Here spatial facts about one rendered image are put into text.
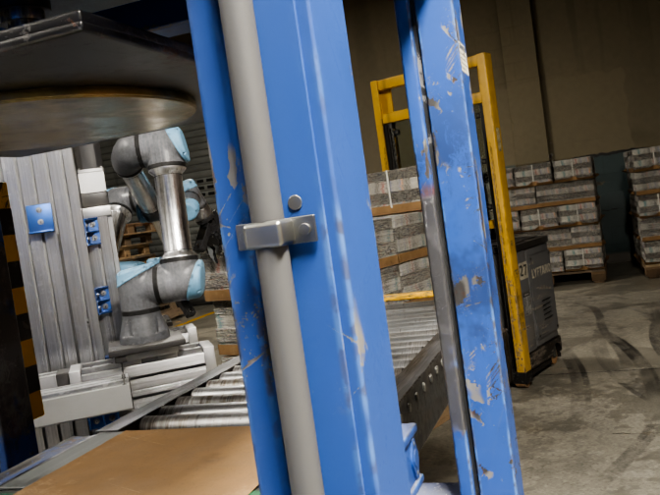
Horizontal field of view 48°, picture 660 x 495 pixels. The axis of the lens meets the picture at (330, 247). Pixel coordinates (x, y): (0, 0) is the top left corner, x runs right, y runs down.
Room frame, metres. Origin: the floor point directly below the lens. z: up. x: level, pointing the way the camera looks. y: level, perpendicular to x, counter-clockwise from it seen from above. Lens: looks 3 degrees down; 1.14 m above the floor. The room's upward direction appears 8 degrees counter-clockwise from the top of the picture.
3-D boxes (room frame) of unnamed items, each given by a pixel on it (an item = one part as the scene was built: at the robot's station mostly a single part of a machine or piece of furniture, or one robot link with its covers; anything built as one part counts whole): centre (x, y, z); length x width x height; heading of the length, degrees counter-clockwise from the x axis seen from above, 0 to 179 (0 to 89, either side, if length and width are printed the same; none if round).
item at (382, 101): (4.51, -0.44, 0.97); 0.09 x 0.09 x 1.75; 52
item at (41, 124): (0.92, 0.33, 1.30); 0.55 x 0.55 x 0.03; 71
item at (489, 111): (4.11, -0.96, 0.97); 0.09 x 0.09 x 1.75; 52
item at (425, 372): (1.80, -0.25, 0.74); 1.34 x 0.05 x 0.12; 161
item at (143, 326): (2.29, 0.60, 0.87); 0.15 x 0.15 x 0.10
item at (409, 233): (3.73, -0.25, 0.95); 0.38 x 0.29 x 0.23; 52
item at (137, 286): (2.29, 0.60, 0.98); 0.13 x 0.12 x 0.14; 91
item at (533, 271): (4.60, -0.92, 0.40); 0.69 x 0.55 x 0.80; 52
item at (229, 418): (1.32, 0.18, 0.77); 0.47 x 0.05 x 0.05; 71
